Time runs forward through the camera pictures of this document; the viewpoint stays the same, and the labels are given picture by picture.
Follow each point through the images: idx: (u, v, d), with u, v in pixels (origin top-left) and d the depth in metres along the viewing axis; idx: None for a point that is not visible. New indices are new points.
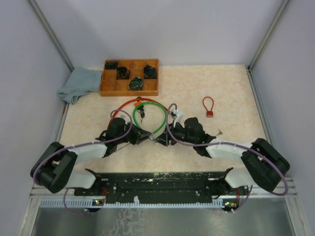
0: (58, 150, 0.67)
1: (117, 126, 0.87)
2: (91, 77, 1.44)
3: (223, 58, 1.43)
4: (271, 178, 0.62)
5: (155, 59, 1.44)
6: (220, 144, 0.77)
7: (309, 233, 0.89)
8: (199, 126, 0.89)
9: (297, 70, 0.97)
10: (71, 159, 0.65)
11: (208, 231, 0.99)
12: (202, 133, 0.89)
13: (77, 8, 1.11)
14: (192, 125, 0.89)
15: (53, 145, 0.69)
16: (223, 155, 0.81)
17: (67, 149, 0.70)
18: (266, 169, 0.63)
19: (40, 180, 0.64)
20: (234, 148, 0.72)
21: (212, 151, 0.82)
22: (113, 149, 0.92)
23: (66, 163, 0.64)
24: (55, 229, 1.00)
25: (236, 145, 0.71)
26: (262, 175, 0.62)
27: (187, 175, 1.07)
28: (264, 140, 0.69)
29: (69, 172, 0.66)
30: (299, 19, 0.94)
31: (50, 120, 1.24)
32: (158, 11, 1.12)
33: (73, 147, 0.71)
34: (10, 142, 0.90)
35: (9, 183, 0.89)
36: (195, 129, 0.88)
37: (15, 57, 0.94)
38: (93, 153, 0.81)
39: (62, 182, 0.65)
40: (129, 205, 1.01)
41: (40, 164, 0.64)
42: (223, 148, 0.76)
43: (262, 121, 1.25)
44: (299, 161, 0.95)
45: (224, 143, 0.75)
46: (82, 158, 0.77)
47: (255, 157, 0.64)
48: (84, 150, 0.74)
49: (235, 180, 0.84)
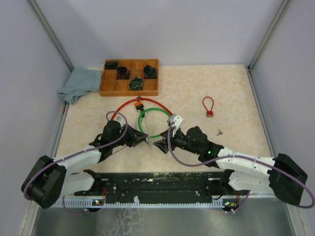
0: (48, 165, 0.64)
1: (112, 130, 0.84)
2: (91, 77, 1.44)
3: (223, 58, 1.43)
4: (297, 194, 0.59)
5: (155, 59, 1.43)
6: (236, 158, 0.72)
7: (309, 233, 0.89)
8: (204, 136, 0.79)
9: (297, 70, 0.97)
10: (60, 173, 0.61)
11: (207, 231, 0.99)
12: (207, 144, 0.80)
13: (77, 7, 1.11)
14: (197, 136, 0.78)
15: (42, 160, 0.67)
16: (237, 168, 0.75)
17: (57, 163, 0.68)
18: (292, 186, 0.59)
19: (31, 196, 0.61)
20: (254, 165, 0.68)
21: (223, 165, 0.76)
22: (108, 154, 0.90)
23: (54, 179, 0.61)
24: (55, 229, 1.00)
25: (256, 162, 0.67)
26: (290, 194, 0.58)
27: (187, 175, 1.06)
28: (286, 155, 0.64)
29: (60, 186, 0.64)
30: (300, 18, 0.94)
31: (50, 120, 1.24)
32: (159, 11, 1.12)
33: (62, 161, 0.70)
34: (10, 142, 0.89)
35: (9, 184, 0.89)
36: (200, 140, 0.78)
37: (15, 58, 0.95)
38: (87, 161, 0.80)
39: (54, 195, 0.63)
40: (129, 205, 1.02)
41: (30, 180, 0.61)
42: (239, 162, 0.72)
43: (261, 121, 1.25)
44: (299, 160, 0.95)
45: (241, 158, 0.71)
46: (74, 168, 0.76)
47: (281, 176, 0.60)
48: (75, 162, 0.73)
49: (240, 185, 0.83)
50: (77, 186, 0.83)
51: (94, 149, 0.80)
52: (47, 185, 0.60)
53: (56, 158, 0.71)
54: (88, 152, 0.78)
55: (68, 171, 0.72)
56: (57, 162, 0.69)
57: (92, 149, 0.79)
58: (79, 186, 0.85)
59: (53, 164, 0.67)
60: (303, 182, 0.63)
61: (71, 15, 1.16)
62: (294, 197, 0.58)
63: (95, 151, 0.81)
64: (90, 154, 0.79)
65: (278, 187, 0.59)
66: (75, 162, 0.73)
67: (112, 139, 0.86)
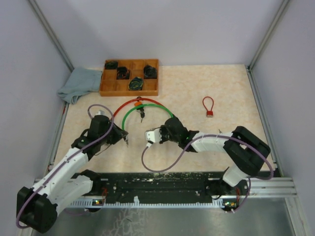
0: (28, 199, 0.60)
1: (100, 122, 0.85)
2: (91, 76, 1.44)
3: (223, 58, 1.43)
4: (254, 163, 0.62)
5: (155, 59, 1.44)
6: (204, 138, 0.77)
7: (309, 233, 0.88)
8: (178, 123, 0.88)
9: (297, 69, 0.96)
10: (44, 204, 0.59)
11: (207, 231, 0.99)
12: (183, 131, 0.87)
13: (77, 7, 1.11)
14: (171, 124, 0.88)
15: (22, 191, 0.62)
16: (207, 148, 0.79)
17: (38, 192, 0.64)
18: (247, 155, 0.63)
19: (28, 224, 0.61)
20: (216, 139, 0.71)
21: (197, 146, 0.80)
22: (96, 150, 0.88)
23: (40, 209, 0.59)
24: (55, 229, 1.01)
25: (217, 136, 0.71)
26: (245, 162, 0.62)
27: (187, 175, 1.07)
28: (243, 128, 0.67)
29: (51, 210, 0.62)
30: (300, 18, 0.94)
31: (50, 120, 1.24)
32: (158, 11, 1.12)
33: (43, 188, 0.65)
34: (10, 141, 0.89)
35: (9, 183, 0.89)
36: (174, 126, 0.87)
37: (15, 57, 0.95)
38: (74, 169, 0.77)
39: (49, 219, 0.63)
40: (129, 205, 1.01)
41: (18, 216, 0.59)
42: (206, 140, 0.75)
43: (261, 122, 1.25)
44: (299, 160, 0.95)
45: (207, 136, 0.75)
46: (62, 184, 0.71)
47: (236, 145, 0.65)
48: (57, 180, 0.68)
49: (232, 179, 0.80)
50: (76, 193, 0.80)
51: (77, 153, 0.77)
52: (37, 215, 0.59)
53: (36, 185, 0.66)
54: (71, 161, 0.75)
55: (56, 191, 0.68)
56: (38, 191, 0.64)
57: (74, 155, 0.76)
58: (78, 192, 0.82)
59: (35, 194, 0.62)
60: (267, 155, 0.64)
61: (71, 15, 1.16)
62: (250, 166, 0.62)
63: (79, 155, 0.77)
64: (74, 162, 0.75)
65: (233, 155, 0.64)
66: (58, 180, 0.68)
67: (100, 133, 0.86)
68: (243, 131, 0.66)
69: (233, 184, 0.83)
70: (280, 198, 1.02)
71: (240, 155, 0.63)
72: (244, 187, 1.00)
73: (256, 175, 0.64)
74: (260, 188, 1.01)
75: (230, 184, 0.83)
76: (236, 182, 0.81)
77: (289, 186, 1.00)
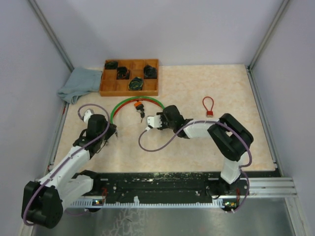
0: (37, 191, 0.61)
1: (97, 121, 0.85)
2: (91, 76, 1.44)
3: (223, 58, 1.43)
4: (235, 148, 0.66)
5: (155, 59, 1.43)
6: (195, 124, 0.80)
7: (309, 233, 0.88)
8: (175, 110, 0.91)
9: (297, 69, 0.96)
10: (52, 195, 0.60)
11: (207, 231, 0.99)
12: (179, 118, 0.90)
13: (77, 7, 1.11)
14: (167, 110, 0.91)
15: (29, 186, 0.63)
16: (199, 133, 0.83)
17: (45, 185, 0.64)
18: (229, 139, 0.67)
19: (33, 221, 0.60)
20: (204, 125, 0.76)
21: (188, 132, 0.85)
22: (97, 148, 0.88)
23: (49, 201, 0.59)
24: (55, 229, 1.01)
25: (205, 121, 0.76)
26: (226, 145, 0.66)
27: (187, 175, 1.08)
28: (230, 115, 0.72)
29: (58, 203, 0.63)
30: (300, 18, 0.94)
31: (50, 120, 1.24)
32: (158, 11, 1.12)
33: (49, 180, 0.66)
34: (10, 141, 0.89)
35: (9, 183, 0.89)
36: (171, 113, 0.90)
37: (15, 57, 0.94)
38: (77, 165, 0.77)
39: (56, 214, 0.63)
40: (129, 205, 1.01)
41: (26, 209, 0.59)
42: (196, 127, 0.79)
43: (261, 122, 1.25)
44: (299, 160, 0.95)
45: (197, 122, 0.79)
46: (67, 179, 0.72)
47: (220, 129, 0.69)
48: (63, 174, 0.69)
49: (228, 175, 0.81)
50: (78, 192, 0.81)
51: (80, 150, 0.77)
52: (45, 209, 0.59)
53: (43, 179, 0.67)
54: (75, 157, 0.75)
55: (61, 186, 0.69)
56: (45, 183, 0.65)
57: (78, 151, 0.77)
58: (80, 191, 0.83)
59: (42, 188, 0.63)
60: (248, 142, 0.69)
61: (71, 15, 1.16)
62: (230, 149, 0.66)
63: (82, 151, 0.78)
64: (77, 157, 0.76)
65: (215, 138, 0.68)
66: (64, 174, 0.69)
67: (98, 132, 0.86)
68: (229, 118, 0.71)
69: (230, 182, 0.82)
70: (280, 198, 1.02)
71: (221, 138, 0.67)
72: (244, 187, 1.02)
73: (235, 159, 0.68)
74: (260, 188, 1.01)
75: (227, 181, 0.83)
76: (234, 179, 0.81)
77: (289, 186, 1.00)
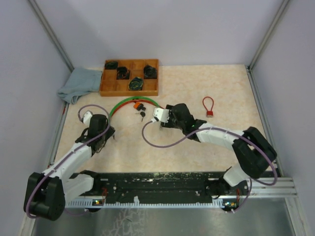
0: (41, 182, 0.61)
1: (100, 119, 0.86)
2: (91, 77, 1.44)
3: (223, 58, 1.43)
4: (258, 166, 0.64)
5: (155, 59, 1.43)
6: (212, 130, 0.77)
7: (309, 233, 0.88)
8: (185, 109, 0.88)
9: (297, 69, 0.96)
10: (56, 186, 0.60)
11: (207, 231, 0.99)
12: (189, 118, 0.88)
13: (76, 7, 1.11)
14: (177, 109, 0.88)
15: (33, 177, 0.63)
16: (213, 140, 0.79)
17: (49, 175, 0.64)
18: (254, 157, 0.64)
19: (36, 214, 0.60)
20: (225, 135, 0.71)
21: (202, 136, 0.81)
22: (98, 147, 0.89)
23: (52, 192, 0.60)
24: (55, 229, 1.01)
25: (227, 132, 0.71)
26: (250, 164, 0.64)
27: (187, 175, 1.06)
28: (256, 129, 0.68)
29: (61, 195, 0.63)
30: (300, 18, 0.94)
31: (50, 120, 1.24)
32: (158, 11, 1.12)
33: (53, 171, 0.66)
34: (9, 141, 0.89)
35: (9, 184, 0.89)
36: (181, 112, 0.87)
37: (15, 57, 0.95)
38: (79, 161, 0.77)
39: (58, 206, 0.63)
40: (129, 205, 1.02)
41: (30, 200, 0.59)
42: (214, 133, 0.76)
43: (261, 122, 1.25)
44: (299, 160, 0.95)
45: (215, 129, 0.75)
46: (69, 172, 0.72)
47: (246, 145, 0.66)
48: (67, 166, 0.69)
49: (232, 178, 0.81)
50: (78, 190, 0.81)
51: (82, 145, 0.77)
52: (49, 199, 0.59)
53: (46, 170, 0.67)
54: (78, 152, 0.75)
55: (64, 179, 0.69)
56: (49, 174, 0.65)
57: (80, 146, 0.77)
58: (81, 188, 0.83)
59: (46, 178, 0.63)
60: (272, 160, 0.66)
61: (71, 15, 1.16)
62: (253, 167, 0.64)
63: (84, 147, 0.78)
64: (79, 153, 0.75)
65: (239, 154, 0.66)
66: (67, 166, 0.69)
67: (100, 130, 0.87)
68: (255, 132, 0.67)
69: (233, 184, 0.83)
70: (280, 198, 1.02)
71: (247, 156, 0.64)
72: (244, 187, 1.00)
73: (256, 177, 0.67)
74: (260, 189, 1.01)
75: (230, 184, 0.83)
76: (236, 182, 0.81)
77: (289, 186, 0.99)
